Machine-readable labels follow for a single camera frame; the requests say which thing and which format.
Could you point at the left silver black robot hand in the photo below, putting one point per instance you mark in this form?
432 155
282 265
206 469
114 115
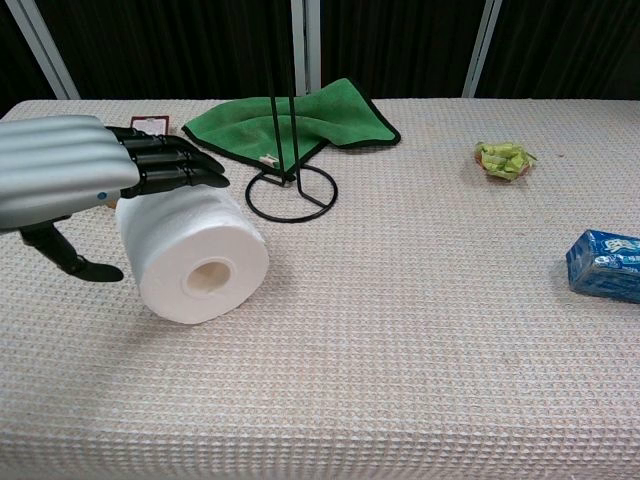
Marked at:
55 160

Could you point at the green crumpled wrapper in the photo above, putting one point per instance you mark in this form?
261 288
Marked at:
504 161

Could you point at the green cloth with black trim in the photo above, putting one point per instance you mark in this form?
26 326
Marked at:
295 122

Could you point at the blue tissue pack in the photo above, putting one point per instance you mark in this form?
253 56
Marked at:
605 267

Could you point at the small dark red box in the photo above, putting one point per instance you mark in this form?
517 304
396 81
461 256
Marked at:
149 125

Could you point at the grey metal frame post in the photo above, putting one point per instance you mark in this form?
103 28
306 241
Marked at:
305 47
480 47
42 50

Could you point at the beige woven tablecloth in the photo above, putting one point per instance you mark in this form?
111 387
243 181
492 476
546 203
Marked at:
380 325

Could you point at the white paper towel roll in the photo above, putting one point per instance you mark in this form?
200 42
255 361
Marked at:
192 255

